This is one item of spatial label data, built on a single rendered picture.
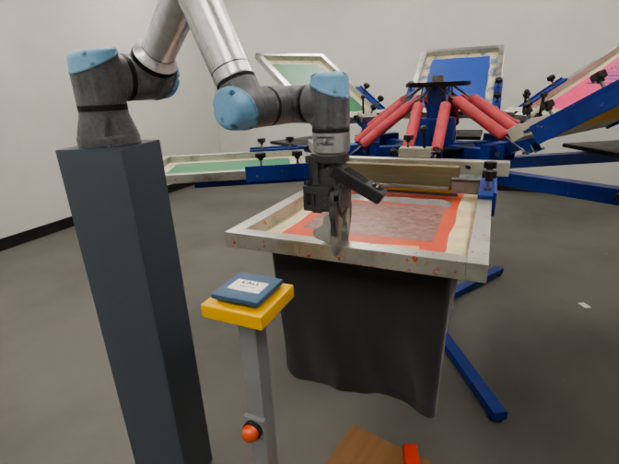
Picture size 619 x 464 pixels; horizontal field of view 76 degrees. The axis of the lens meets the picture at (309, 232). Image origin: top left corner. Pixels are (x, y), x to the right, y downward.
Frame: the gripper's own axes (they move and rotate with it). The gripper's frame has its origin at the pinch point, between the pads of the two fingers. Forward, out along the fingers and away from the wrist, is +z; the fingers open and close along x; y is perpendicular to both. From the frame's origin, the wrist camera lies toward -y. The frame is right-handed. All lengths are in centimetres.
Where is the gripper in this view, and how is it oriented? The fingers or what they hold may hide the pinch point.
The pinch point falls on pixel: (342, 247)
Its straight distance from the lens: 86.4
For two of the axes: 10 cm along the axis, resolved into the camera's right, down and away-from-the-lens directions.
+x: -4.1, 3.1, -8.6
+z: 0.4, 9.4, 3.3
